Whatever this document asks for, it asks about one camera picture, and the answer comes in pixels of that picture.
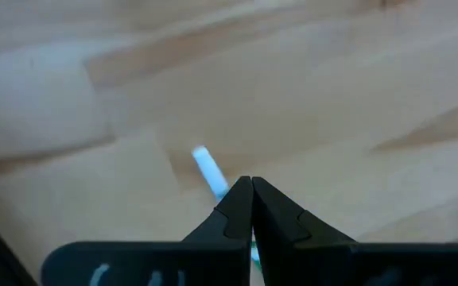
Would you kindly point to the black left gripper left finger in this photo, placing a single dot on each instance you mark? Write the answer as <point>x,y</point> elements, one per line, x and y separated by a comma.
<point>153,266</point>

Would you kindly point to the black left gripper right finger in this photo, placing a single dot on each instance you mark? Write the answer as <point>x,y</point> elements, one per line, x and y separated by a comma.
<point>352,266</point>

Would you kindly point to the green Expo marker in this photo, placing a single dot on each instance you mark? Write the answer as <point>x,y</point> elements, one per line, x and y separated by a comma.
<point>209,168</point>

